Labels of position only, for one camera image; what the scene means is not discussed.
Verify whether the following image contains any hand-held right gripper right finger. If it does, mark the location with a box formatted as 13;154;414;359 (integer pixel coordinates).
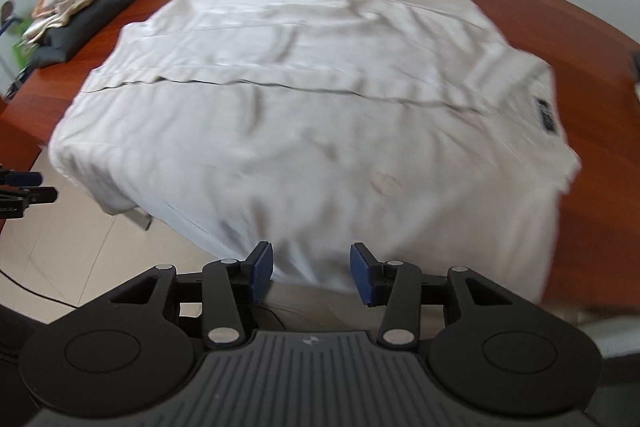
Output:
350;243;516;349

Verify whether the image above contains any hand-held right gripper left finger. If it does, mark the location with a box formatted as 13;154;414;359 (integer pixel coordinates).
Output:
107;241;275;348

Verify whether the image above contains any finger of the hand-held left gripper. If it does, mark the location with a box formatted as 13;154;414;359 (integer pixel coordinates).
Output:
0;168;44;187
0;187;59;219

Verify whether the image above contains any cream satin shirt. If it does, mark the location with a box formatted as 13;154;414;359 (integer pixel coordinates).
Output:
47;0;583;308

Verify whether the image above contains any green bag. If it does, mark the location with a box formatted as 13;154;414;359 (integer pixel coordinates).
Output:
12;19;32;64

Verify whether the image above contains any dark grey folded cloth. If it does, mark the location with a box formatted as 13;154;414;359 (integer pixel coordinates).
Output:
32;0;146;68

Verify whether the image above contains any black cable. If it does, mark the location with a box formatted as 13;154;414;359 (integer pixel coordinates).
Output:
0;268;81;309

